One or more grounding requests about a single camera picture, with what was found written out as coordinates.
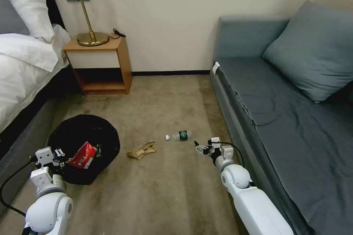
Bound black trash bin with bag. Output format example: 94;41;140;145
47;114;122;186

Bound clear plastic bottle green label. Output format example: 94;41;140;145
165;129;193;142

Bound red snack packet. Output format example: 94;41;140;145
68;141;97;169

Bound grey bed base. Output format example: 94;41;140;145
0;98;59;217

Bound crumpled brown paper bag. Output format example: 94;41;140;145
126;140;157;161

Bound blue-grey sofa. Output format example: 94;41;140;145
210;15;353;235

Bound black baseboard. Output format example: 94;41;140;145
131;70;213;77

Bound white duvet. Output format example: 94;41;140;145
0;33;70;134

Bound wooden bedside table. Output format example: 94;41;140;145
63;34;133;96

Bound brass lamp with white shade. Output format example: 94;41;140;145
44;0;110;47

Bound blue-grey cushion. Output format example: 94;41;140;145
262;0;353;104

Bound dark headboard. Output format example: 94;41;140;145
42;0;66;31

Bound grey pillow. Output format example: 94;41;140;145
0;0;30;36

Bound white pillow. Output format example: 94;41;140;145
1;0;56;41

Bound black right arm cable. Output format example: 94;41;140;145
220;141;255;187

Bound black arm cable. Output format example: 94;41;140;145
0;155;38;217
220;141;255;187

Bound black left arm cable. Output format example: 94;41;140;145
0;155;38;217

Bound thin black cable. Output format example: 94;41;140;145
110;28;127;40

